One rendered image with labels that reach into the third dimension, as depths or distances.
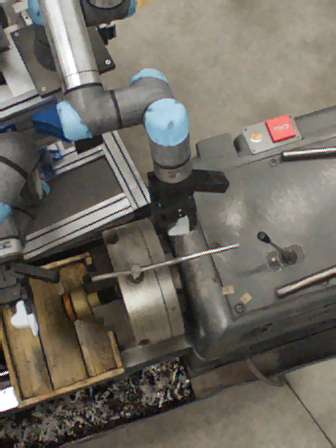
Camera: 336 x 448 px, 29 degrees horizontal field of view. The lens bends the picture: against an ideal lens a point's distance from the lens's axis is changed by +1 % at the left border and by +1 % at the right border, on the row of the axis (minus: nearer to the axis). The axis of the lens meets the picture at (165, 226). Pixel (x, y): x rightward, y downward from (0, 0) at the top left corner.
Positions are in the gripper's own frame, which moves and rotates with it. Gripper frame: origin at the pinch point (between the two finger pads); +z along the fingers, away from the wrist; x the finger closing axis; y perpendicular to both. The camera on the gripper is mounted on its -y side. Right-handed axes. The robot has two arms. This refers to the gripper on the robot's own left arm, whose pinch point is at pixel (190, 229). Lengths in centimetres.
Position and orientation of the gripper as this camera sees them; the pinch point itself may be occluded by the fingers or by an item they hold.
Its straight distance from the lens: 141.6
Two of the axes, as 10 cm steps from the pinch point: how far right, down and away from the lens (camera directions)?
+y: -9.5, 2.9, -1.1
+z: 1.0, 6.1, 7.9
